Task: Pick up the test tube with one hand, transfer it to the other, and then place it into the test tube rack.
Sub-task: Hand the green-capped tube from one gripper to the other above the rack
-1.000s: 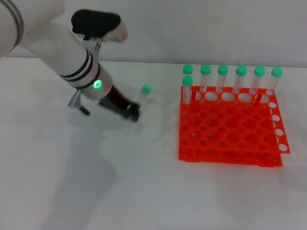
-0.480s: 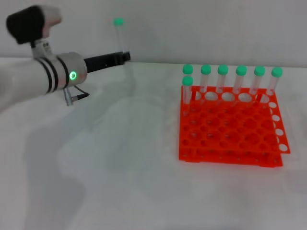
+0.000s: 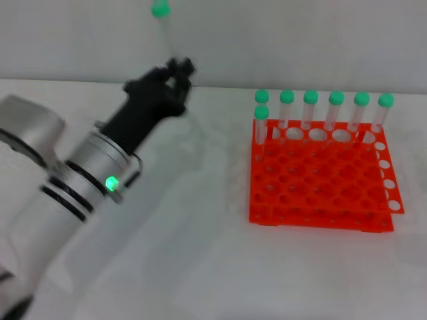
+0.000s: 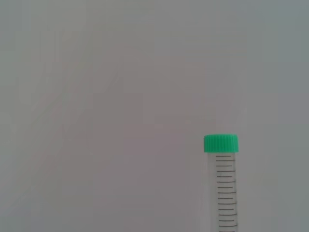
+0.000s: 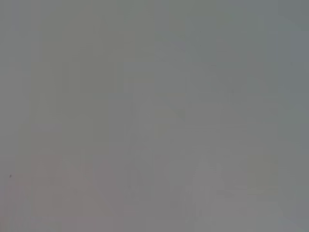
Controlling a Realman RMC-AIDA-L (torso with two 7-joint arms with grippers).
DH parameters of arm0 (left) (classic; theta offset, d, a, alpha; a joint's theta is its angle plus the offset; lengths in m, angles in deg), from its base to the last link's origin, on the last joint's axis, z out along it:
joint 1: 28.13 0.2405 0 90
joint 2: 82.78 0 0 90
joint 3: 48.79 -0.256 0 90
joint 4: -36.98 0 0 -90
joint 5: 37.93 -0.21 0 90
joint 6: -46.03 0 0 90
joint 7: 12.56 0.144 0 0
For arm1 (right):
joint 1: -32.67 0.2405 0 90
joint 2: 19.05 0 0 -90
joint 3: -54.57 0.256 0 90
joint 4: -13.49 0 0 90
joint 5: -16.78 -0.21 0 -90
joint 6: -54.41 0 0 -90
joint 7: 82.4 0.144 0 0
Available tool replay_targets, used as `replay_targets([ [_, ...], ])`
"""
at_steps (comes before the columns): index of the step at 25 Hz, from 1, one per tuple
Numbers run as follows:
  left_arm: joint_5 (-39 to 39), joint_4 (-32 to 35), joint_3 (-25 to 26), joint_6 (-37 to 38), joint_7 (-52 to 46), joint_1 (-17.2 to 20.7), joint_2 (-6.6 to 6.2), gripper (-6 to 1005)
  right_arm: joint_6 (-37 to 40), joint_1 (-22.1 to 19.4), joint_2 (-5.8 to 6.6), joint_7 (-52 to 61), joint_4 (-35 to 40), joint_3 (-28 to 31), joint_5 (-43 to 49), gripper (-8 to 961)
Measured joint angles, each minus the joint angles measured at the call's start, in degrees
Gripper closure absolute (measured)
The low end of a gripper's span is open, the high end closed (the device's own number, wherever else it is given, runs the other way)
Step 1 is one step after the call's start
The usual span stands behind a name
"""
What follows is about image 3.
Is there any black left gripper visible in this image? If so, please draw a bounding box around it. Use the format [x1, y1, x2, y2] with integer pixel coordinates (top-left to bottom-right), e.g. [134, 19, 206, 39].
[99, 57, 197, 155]

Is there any orange plastic test tube rack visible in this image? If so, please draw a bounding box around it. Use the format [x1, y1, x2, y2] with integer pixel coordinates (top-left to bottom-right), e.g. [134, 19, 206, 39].
[248, 118, 406, 233]

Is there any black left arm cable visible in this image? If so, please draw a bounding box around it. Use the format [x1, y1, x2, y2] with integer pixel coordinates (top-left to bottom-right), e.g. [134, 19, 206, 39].
[123, 153, 144, 187]

